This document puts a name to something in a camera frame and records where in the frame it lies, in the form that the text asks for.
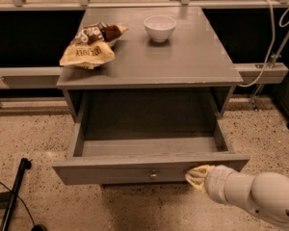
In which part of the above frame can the white ceramic bowl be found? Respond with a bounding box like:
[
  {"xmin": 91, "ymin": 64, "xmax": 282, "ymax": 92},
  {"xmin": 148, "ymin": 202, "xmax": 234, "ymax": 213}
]
[{"xmin": 144, "ymin": 15, "xmax": 177, "ymax": 42}]

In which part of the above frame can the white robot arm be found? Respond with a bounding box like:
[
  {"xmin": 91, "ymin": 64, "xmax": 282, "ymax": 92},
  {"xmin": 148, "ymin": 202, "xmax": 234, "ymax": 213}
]
[{"xmin": 185, "ymin": 165, "xmax": 289, "ymax": 231}]

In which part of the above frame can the black metal stand leg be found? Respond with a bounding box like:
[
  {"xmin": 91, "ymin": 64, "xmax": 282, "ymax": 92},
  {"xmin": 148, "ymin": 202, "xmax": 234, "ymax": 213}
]
[{"xmin": 0, "ymin": 158, "xmax": 31, "ymax": 231}]

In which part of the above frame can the grey wooden nightstand cabinet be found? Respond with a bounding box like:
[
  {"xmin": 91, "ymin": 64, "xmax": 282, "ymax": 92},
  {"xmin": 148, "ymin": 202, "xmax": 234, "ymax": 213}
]
[{"xmin": 56, "ymin": 6, "xmax": 244, "ymax": 124}]

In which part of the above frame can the metal railing frame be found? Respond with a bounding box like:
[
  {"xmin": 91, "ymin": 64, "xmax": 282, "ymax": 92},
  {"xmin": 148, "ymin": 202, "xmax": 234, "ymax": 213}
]
[{"xmin": 0, "ymin": 0, "xmax": 289, "ymax": 117}]

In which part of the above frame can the round brass drawer knob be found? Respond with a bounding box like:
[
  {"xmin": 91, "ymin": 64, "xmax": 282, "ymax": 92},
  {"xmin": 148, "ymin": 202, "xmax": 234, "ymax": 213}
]
[{"xmin": 149, "ymin": 171, "xmax": 158, "ymax": 180}]

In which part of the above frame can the brown chip bag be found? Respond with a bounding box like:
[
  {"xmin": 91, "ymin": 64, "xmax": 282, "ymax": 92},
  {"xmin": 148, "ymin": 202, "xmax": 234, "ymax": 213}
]
[{"xmin": 71, "ymin": 22, "xmax": 128, "ymax": 47}]

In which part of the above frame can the thin black floor cable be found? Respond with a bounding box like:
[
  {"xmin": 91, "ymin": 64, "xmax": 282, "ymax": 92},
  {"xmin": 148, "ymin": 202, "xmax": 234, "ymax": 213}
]
[{"xmin": 0, "ymin": 174, "xmax": 48, "ymax": 231}]

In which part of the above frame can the yellow snack bag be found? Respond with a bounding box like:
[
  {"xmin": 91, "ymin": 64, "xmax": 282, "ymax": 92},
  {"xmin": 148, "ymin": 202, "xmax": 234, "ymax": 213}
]
[{"xmin": 60, "ymin": 41, "xmax": 115, "ymax": 69}]

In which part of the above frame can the grey top drawer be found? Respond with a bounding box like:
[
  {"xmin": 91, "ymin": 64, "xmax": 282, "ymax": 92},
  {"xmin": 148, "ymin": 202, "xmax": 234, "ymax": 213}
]
[{"xmin": 52, "ymin": 94, "xmax": 250, "ymax": 187}]

